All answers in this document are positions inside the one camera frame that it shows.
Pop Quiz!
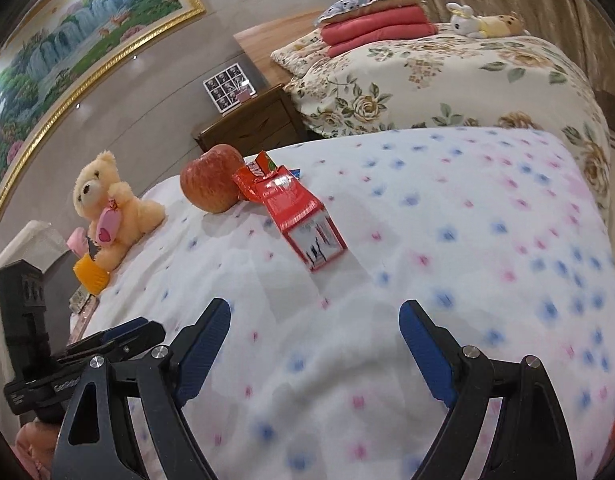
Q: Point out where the red folded blanket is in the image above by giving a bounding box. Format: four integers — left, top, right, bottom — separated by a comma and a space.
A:
320, 4, 438, 58

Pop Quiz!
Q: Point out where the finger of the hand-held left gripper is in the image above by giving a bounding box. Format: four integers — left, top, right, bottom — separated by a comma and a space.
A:
98, 317, 149, 343
50, 322, 167, 368

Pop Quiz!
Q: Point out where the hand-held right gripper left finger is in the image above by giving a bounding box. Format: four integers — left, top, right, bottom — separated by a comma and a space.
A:
52, 297, 233, 480

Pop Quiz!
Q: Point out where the wooden nightstand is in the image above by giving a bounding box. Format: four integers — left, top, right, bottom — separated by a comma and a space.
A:
192, 84, 308, 156

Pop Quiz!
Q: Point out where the person's left hand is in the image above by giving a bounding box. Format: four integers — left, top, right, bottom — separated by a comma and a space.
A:
15, 417, 63, 478

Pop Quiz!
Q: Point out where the wooden headboard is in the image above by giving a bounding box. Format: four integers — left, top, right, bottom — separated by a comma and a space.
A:
234, 9, 328, 96

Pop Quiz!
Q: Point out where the floral quilt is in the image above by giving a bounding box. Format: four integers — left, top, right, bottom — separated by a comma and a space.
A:
272, 30, 613, 226

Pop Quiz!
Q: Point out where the blue dotted pillow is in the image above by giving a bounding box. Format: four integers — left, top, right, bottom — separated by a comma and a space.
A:
315, 0, 428, 26

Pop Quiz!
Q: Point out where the white spotted blanket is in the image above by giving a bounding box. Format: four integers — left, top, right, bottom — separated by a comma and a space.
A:
70, 127, 615, 480

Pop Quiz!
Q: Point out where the white bunny plush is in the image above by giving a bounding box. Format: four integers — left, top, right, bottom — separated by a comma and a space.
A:
446, 2, 488, 38

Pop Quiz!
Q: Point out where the cream teddy bear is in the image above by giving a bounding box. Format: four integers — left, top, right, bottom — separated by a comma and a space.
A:
72, 150, 167, 271

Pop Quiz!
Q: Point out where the photo collage frame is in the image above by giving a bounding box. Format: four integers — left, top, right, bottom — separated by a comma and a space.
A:
202, 62, 258, 113

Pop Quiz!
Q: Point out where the red apple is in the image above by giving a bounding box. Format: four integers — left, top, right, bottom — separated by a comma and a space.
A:
180, 144, 246, 213

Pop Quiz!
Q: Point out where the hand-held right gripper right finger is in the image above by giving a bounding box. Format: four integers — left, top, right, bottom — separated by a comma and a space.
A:
398, 299, 575, 480

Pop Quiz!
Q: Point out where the gold framed landscape painting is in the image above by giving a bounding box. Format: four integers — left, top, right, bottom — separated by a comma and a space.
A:
0, 0, 207, 221

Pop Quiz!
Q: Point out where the red carton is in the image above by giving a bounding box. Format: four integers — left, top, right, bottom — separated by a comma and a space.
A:
250, 172, 348, 273

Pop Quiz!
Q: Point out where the orange cup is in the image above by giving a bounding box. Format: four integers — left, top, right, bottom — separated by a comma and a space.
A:
72, 255, 111, 295

